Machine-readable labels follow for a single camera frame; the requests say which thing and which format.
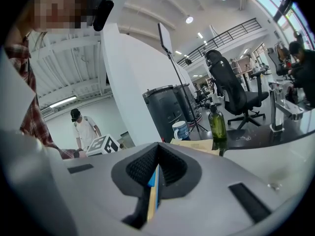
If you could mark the clear plastic wrapper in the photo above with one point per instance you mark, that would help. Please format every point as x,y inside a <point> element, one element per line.
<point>242,138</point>

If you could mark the person's plaid shirt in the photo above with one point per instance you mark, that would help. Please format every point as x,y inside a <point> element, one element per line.
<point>32,117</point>

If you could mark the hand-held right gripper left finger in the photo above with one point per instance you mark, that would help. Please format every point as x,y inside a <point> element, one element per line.
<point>98,193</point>

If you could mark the white and blue mug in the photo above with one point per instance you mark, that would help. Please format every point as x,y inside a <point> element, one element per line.
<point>180,131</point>

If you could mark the black cylindrical machine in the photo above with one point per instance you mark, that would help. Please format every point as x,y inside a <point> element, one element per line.
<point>185,99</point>
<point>162,112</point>

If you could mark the person's left forearm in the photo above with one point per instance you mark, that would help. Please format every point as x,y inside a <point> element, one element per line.
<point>66,154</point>

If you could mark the person's head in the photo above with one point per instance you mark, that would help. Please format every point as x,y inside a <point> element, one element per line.
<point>61,6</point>

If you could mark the black table with shelf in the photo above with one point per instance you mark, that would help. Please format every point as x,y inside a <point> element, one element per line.
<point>258,136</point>

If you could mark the brown cardboard sheet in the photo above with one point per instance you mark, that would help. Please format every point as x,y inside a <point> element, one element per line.
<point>194,145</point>

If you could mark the fluorescent tube light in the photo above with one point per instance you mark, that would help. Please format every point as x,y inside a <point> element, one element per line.
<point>62,102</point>

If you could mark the black balcony railing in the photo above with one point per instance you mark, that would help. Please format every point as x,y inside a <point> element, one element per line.
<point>221,39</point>

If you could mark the green glass bottle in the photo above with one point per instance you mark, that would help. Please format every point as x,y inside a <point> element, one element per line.
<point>217,125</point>

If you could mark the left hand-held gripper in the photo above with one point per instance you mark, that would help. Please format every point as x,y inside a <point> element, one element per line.
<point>101,145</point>

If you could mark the black office chair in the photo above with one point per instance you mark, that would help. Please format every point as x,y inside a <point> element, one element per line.
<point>229,90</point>
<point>204,97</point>
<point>279,60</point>

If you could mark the glass window wall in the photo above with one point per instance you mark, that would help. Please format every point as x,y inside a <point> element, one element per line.
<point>278,6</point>

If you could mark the black tripod light stand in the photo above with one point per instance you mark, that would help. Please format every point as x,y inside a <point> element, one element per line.
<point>169,48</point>

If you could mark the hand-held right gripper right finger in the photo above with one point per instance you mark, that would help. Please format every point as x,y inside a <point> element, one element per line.
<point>209,205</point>

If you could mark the black head-worn camera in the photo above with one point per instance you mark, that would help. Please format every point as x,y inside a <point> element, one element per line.
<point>103,13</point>

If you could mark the chrome metal stand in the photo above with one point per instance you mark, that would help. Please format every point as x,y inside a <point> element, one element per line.
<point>276,107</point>

